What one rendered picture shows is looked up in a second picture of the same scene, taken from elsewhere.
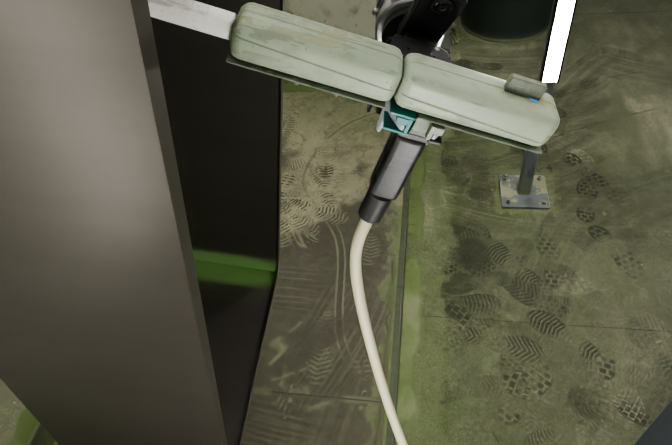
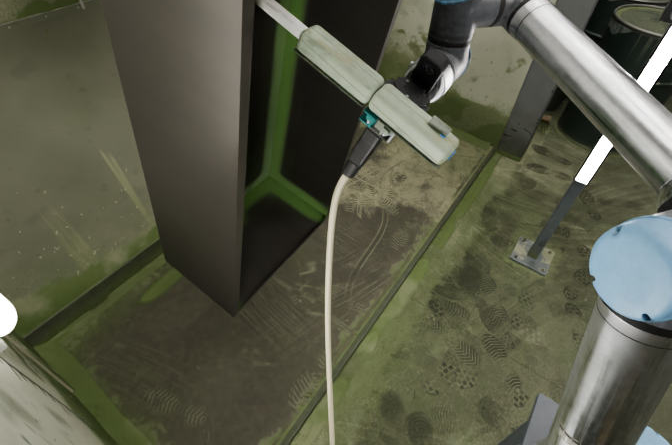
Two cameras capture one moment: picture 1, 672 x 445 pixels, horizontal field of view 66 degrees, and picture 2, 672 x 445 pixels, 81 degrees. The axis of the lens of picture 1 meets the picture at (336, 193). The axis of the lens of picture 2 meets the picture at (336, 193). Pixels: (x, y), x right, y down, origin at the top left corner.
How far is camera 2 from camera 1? 0.27 m
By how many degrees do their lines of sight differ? 13
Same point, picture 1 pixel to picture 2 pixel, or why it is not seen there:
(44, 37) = (207, 3)
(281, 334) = (316, 261)
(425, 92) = (382, 105)
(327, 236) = (378, 218)
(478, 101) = (408, 122)
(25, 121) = (191, 40)
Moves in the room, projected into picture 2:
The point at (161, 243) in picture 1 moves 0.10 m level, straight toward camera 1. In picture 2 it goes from (230, 130) to (226, 165)
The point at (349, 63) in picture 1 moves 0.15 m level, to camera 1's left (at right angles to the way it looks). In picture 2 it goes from (348, 74) to (264, 55)
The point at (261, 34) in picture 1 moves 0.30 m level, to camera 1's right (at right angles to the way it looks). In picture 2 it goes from (311, 42) to (506, 82)
